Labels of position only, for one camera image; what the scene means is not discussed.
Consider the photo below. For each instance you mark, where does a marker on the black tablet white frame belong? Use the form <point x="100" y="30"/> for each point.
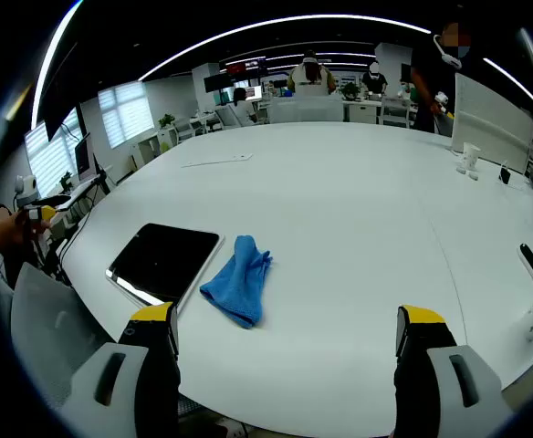
<point x="164" y="260"/>

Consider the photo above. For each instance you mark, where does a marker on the white paper sheet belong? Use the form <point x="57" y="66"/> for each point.
<point x="221" y="160"/>

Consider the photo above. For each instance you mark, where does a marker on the small phone stand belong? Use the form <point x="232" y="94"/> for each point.
<point x="505" y="174"/>

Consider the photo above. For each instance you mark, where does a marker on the long ceiling light strip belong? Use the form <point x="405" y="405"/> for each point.
<point x="266" y="25"/>

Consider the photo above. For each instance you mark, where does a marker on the green potted plant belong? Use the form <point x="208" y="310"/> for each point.
<point x="351" y="91"/>

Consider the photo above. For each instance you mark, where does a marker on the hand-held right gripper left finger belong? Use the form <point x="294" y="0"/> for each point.
<point x="157" y="392"/>

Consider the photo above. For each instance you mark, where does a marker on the black computer monitor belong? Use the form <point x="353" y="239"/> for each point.
<point x="84" y="157"/>

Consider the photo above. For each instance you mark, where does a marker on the white desk divider panel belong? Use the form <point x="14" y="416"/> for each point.
<point x="490" y="118"/>

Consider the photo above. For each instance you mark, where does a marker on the white low partition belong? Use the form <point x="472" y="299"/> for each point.
<point x="306" y="109"/>

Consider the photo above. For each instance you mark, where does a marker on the blue cleaning cloth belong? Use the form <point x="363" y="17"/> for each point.
<point x="241" y="283"/>

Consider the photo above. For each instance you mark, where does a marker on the person's left hand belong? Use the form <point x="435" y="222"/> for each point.
<point x="27" y="232"/>

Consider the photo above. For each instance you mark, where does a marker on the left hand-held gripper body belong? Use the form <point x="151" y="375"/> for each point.
<point x="27" y="189"/>

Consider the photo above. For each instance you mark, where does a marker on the white window blind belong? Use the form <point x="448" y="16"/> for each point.
<point x="127" y="114"/>

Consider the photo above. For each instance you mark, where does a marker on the red display screen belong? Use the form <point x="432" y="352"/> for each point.
<point x="244" y="66"/>

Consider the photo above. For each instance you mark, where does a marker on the white paper cup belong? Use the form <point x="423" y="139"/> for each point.
<point x="470" y="157"/>

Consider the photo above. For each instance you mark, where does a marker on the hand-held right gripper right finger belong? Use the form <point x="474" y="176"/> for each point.
<point x="419" y="392"/>

